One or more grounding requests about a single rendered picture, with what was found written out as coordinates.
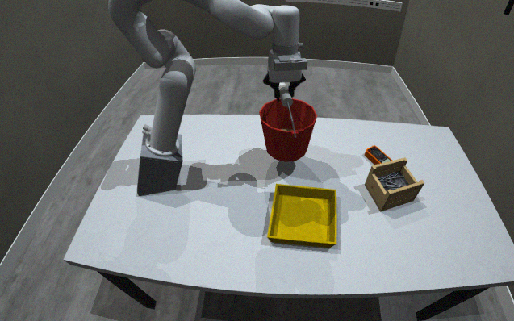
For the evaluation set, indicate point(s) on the yellow rectangular tray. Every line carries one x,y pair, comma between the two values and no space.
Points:
304,215

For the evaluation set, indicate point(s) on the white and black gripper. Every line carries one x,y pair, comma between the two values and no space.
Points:
273,78

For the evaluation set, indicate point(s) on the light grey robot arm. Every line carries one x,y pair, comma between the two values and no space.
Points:
157,46

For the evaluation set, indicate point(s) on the brown wooden crate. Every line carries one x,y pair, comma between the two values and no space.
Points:
404,187

